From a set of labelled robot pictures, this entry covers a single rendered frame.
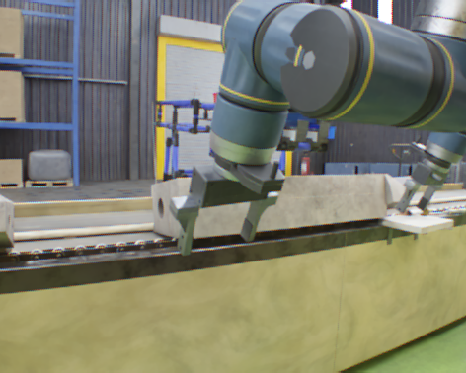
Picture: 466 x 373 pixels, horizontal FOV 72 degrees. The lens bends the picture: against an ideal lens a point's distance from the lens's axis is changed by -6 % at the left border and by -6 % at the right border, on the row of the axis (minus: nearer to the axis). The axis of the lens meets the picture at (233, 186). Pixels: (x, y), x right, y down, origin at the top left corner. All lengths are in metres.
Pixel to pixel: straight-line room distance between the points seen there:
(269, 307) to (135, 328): 0.50
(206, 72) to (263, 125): 12.08
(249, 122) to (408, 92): 0.20
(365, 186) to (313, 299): 0.53
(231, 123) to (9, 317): 0.87
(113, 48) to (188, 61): 2.50
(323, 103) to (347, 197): 1.19
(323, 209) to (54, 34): 11.03
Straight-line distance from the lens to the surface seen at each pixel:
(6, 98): 10.08
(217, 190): 0.52
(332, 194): 1.44
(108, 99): 11.60
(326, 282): 1.51
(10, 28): 10.42
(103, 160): 11.47
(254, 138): 0.48
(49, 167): 9.95
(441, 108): 0.43
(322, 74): 0.33
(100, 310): 1.13
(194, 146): 12.13
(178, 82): 12.11
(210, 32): 12.47
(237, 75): 0.47
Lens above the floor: 1.10
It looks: 6 degrees down
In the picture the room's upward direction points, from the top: 1 degrees clockwise
